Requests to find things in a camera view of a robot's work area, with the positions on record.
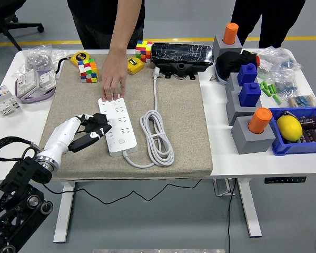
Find person's hand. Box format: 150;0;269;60
101;50;129;102

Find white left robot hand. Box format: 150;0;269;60
41;113;113;159

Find black plug adapter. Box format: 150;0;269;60
85;113;111;132

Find white power strip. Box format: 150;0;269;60
98;96;138;158

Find thin black plug cord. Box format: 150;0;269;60
42;180;203;206

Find squarish yellow tape measure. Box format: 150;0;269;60
126;57;145;76

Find scrambled colourful puzzle cube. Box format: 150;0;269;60
135;40;153;63
77;58;100;83

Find round yellow tape measure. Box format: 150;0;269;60
70;51;92;66

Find purple plastic tray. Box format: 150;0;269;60
14;70;57;104

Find empty clear plastic bag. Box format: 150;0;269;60
51;48;69;65

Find person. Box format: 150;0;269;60
66;0;145;50

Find white circuit breaker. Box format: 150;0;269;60
0;85;22;116

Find black film-wrapped device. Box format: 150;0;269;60
150;42;214;80

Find grey-brown mat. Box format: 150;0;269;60
38;54;213;180

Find white table leg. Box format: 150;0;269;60
53;181;76;244
236;178;263;238

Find clear bag of screws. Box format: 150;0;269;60
21;43;55;72

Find white blue rimmed object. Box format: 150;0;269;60
216;69;230;85

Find grey block with hole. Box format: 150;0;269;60
225;91;263;126
225;72;243;93
231;115;277;155
213;34;243;57

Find black cloth bundle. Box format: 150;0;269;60
215;50;260;76

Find orange cylinder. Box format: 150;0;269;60
247;107;273;134
223;22;240;45

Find blue peg block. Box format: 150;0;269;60
236;63;259;86
238;82;262;108

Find black office chair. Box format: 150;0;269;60
0;0;45;52

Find small white bagged box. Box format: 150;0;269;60
258;59;273;73

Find clear bag of parts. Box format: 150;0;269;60
256;46;305;80

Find bag of blue components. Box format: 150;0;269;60
273;76;300;97

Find yellow lemon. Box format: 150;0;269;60
276;115;303;141

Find bag of striped resistors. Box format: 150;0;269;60
287;93;316;108

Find blue plastic bin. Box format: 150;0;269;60
268;106;316;157

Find black desk control panel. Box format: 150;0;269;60
264;176;307;184

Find brown capacitor pile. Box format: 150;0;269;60
297;115;316;144

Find white power strip cord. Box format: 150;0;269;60
123;65;175;169

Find black cord strap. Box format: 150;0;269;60
54;55;72;77

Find white wall socket panel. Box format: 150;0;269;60
37;70;56;92

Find white wall switch panel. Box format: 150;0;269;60
16;69;42;99

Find silver under-table bracket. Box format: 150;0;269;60
212;178;236;197

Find black floor cable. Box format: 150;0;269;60
226;179;239;253

